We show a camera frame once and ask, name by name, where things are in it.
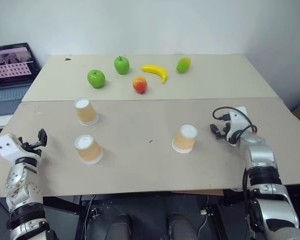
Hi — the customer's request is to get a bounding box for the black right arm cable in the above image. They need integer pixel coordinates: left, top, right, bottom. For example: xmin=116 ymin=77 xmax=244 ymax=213
xmin=241 ymin=166 xmax=253 ymax=233

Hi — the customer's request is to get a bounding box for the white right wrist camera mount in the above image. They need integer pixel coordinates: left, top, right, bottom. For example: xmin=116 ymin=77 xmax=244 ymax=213
xmin=225 ymin=106 xmax=251 ymax=146

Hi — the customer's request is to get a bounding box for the yellow toy banana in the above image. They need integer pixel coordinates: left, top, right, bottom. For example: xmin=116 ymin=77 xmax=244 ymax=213
xmin=140 ymin=64 xmax=169 ymax=85

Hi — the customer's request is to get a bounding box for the grey open laptop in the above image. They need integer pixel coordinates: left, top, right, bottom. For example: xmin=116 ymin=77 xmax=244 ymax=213
xmin=0 ymin=42 xmax=42 ymax=118

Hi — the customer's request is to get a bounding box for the dark rounded shape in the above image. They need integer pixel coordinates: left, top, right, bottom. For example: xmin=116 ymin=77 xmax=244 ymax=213
xmin=108 ymin=213 xmax=131 ymax=240
xmin=166 ymin=212 xmax=194 ymax=240

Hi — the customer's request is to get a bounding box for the green yellow toy mango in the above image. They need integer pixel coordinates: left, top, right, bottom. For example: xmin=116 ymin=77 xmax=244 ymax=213
xmin=175 ymin=56 xmax=192 ymax=74

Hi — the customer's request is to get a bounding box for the green toy apple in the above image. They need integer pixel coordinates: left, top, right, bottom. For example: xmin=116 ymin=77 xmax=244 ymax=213
xmin=113 ymin=55 xmax=130 ymax=75
xmin=86 ymin=69 xmax=106 ymax=89

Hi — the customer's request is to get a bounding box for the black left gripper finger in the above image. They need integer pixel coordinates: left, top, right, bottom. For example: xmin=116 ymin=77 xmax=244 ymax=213
xmin=37 ymin=128 xmax=49 ymax=147
xmin=27 ymin=141 xmax=44 ymax=150

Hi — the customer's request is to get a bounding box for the white plug with cable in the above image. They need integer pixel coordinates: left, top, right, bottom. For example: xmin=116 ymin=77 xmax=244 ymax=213
xmin=199 ymin=194 xmax=211 ymax=233

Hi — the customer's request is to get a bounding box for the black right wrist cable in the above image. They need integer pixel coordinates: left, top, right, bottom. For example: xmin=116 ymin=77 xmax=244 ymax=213
xmin=212 ymin=107 xmax=259 ymax=136

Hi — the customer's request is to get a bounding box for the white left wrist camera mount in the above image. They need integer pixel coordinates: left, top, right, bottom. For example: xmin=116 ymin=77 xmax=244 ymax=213
xmin=0 ymin=133 xmax=42 ymax=161

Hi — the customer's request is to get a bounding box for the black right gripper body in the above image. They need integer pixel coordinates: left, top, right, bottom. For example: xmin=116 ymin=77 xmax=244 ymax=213
xmin=217 ymin=121 xmax=233 ymax=141

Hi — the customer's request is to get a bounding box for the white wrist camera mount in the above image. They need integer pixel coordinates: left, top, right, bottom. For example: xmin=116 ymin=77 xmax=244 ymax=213
xmin=0 ymin=133 xmax=42 ymax=161
xmin=225 ymin=106 xmax=251 ymax=146

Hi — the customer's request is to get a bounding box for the red orange toy peach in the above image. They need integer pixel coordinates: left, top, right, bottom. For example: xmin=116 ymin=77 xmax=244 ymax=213
xmin=132 ymin=76 xmax=148 ymax=95

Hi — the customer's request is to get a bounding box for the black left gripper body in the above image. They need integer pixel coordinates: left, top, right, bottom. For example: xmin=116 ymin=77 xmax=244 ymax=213
xmin=16 ymin=136 xmax=43 ymax=158

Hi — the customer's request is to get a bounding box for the orange paper cup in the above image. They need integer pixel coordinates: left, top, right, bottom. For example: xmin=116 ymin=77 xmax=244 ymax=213
xmin=171 ymin=124 xmax=199 ymax=154
xmin=73 ymin=134 xmax=104 ymax=165
xmin=73 ymin=97 xmax=100 ymax=126

